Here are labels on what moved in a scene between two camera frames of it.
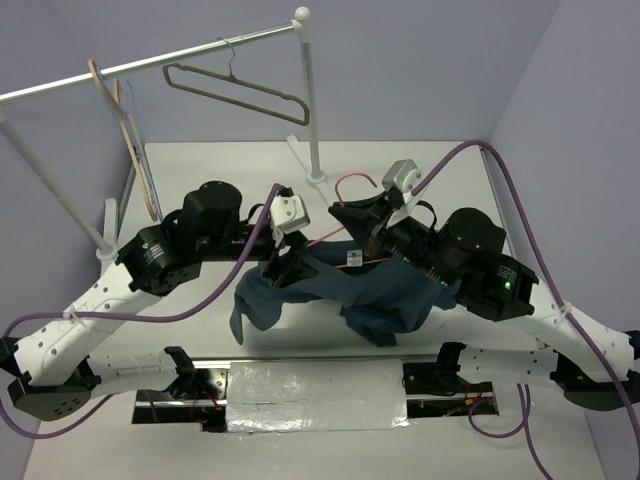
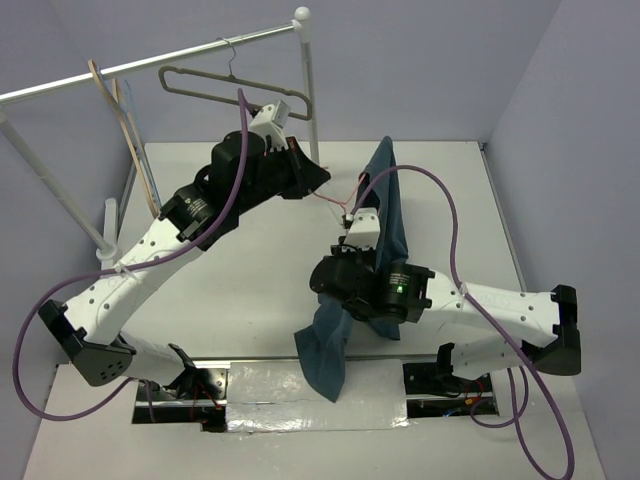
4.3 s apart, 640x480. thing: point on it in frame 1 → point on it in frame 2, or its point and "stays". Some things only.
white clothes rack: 104,242 stays
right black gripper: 361,215 → 370,254
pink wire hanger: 338,229 → 344,204
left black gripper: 288,271 → 308,174
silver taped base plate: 312,395 stays
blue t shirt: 373,301 → 324,344
